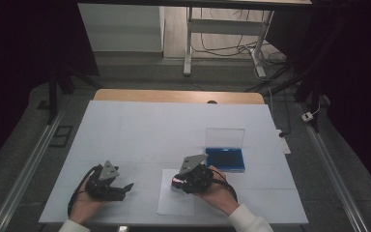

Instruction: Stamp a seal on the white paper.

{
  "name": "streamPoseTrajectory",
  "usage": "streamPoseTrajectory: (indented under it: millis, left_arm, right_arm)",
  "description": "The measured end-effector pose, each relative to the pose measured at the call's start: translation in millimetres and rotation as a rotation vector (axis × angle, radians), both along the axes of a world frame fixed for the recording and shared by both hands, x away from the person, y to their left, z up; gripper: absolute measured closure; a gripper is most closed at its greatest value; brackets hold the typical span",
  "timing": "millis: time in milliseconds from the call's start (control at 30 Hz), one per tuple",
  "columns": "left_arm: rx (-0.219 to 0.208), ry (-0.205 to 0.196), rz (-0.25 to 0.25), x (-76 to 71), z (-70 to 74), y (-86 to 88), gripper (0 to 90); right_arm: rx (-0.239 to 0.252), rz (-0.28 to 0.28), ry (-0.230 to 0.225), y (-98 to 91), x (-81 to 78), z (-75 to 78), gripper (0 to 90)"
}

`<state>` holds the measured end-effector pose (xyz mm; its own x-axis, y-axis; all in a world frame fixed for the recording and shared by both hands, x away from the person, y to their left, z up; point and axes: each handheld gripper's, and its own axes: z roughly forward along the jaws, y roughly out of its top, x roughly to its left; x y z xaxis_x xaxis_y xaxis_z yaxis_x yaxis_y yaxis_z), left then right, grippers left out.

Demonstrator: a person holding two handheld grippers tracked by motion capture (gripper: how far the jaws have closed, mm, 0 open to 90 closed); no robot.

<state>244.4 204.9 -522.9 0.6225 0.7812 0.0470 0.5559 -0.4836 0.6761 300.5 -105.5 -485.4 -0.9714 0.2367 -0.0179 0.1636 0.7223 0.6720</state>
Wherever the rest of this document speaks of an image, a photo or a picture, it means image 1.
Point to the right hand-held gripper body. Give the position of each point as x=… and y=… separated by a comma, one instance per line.
x=197, y=175

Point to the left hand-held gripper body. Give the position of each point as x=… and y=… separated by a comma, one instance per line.
x=104, y=185

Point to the red stamp with grey base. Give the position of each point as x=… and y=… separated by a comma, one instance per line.
x=176, y=184

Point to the blue ink pad clear lid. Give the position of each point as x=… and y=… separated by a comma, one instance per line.
x=225, y=159

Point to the person's right hand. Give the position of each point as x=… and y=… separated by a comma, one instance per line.
x=217, y=193

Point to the person's left hand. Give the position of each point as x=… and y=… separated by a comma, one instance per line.
x=83, y=206

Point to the small white paper sheet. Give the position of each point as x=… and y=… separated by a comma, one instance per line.
x=177, y=204

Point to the large white table cover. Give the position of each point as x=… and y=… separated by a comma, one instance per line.
x=148, y=135

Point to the wooden table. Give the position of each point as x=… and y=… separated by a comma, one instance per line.
x=174, y=96

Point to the white power strip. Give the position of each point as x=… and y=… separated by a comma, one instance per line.
x=285, y=145

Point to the black metal stand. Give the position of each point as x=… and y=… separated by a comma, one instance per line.
x=52, y=96

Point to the black tripod stand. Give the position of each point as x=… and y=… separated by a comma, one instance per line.
x=290, y=80

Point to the white cabinet panel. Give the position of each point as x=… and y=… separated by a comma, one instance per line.
x=122, y=29

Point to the dark curtain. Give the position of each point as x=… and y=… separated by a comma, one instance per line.
x=360, y=80
x=13, y=48

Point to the aluminium floor rail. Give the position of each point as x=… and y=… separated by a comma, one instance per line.
x=25, y=174
x=335, y=167

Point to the white desk frame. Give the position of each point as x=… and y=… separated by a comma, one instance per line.
x=225, y=26

